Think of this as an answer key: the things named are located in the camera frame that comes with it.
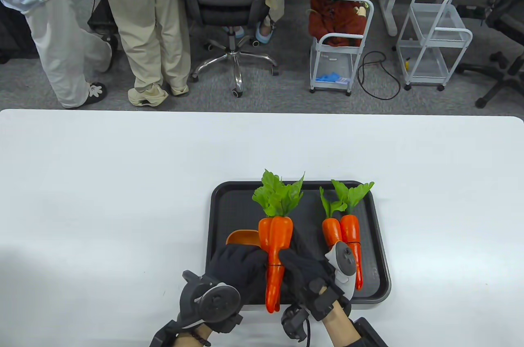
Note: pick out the person's right hand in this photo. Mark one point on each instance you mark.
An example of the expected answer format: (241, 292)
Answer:
(311, 281)

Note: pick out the person's left hand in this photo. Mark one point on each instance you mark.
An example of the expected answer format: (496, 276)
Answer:
(245, 269)

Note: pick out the orange toy carrot green leaves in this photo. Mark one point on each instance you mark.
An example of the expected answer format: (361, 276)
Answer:
(282, 236)
(350, 228)
(264, 236)
(330, 232)

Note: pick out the person's left forearm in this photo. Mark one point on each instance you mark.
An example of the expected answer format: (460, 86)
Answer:
(192, 341)

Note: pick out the person's right forearm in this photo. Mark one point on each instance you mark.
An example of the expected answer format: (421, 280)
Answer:
(339, 328)

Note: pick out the white grey controller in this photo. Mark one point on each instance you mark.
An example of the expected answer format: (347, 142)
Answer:
(344, 261)

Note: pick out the black plastic tray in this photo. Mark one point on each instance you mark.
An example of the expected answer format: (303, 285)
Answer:
(233, 208)

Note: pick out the blue packet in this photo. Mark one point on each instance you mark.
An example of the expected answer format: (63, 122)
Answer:
(329, 77)

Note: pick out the small white cart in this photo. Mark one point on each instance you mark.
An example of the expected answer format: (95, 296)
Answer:
(331, 62)

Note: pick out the dark red bag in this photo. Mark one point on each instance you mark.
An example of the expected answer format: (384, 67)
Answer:
(331, 19)

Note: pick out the black box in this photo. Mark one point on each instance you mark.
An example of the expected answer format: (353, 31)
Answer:
(12, 36)

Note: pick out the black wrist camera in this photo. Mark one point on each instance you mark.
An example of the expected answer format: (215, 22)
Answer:
(292, 322)

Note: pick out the black wrist mount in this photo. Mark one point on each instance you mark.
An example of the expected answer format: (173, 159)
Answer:
(370, 334)
(161, 336)

